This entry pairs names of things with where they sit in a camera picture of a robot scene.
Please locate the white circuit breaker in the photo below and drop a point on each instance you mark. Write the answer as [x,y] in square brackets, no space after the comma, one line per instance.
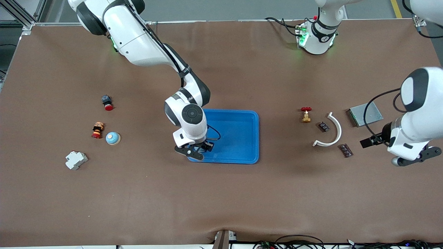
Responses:
[76,160]

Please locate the grey metal box module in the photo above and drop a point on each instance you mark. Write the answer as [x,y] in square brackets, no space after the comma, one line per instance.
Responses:
[360,116]

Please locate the red button with orange body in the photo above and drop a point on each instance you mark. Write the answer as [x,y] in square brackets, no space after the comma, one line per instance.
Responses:
[98,130]

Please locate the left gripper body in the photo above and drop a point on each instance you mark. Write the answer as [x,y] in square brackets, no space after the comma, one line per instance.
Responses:
[383,137]

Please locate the brown table mat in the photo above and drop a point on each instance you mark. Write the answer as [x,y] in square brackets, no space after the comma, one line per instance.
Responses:
[221,193]

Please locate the red button with dark body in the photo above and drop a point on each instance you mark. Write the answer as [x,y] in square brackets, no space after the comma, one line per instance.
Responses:
[108,103]

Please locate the white curved plastic piece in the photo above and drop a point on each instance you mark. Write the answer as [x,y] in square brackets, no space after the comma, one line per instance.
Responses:
[340,130]

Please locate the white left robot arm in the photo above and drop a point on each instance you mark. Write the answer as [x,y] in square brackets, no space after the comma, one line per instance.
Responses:
[429,121]

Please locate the aluminium table edge rail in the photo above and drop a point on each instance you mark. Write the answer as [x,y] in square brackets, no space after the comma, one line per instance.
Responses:
[225,21]

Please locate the small dark capacitor block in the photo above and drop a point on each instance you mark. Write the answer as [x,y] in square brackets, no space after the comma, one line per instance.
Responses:
[324,126]
[345,150]

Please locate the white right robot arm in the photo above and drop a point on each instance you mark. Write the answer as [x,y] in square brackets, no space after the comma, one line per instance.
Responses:
[138,41]

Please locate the blue plastic tray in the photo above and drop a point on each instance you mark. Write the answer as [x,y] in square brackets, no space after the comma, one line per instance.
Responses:
[235,138]

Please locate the aluminium frame post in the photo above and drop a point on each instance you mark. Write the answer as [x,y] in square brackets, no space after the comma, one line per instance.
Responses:
[24,17]
[419,21]

